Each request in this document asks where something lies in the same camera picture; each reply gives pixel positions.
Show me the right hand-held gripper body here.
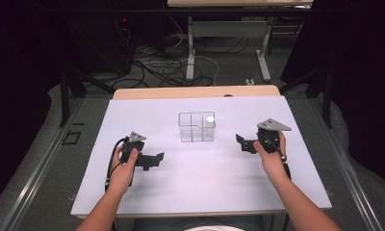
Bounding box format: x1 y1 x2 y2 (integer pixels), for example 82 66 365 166
255 117 293 155

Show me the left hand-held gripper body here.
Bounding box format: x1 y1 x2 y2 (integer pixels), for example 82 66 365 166
119 131 150 188

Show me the white cylinder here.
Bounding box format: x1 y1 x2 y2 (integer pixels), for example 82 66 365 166
205 115 216 141

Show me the clear acrylic divided organizer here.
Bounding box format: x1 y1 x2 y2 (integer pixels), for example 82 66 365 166
177 111 217 143

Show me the person's right hand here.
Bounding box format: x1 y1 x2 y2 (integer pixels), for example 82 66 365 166
252 130 293 186

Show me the person's left hand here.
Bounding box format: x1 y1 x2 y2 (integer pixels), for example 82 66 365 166
107 145 141 195

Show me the white table sheet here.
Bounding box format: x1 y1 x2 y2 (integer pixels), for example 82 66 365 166
70 95 333 217

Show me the black metal stand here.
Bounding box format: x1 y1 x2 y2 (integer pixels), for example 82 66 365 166
277 62 335 130
58 62 116 128

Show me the person's grey clothing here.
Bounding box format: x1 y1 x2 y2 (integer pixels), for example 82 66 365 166
132 215 270 231

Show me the black computer tower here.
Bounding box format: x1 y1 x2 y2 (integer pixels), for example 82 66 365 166
108 14 136 76

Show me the white desk with metal legs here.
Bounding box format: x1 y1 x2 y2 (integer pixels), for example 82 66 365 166
167 0 314 83

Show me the dark curtain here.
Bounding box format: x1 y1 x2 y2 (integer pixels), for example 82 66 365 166
281 0 385 189
0 0 69 213

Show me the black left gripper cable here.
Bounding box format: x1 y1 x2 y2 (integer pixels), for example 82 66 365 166
104 137 130 194

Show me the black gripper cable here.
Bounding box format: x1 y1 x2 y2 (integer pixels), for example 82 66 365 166
267 134 294 181
104 137 130 194

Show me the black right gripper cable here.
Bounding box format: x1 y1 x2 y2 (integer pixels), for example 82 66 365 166
267 134 294 181

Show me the tangle of floor cables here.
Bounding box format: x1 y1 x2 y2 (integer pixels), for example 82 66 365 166
112 15 251 90

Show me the metal floor rail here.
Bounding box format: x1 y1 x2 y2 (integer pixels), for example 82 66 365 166
309 97 385 231
0 97 86 231

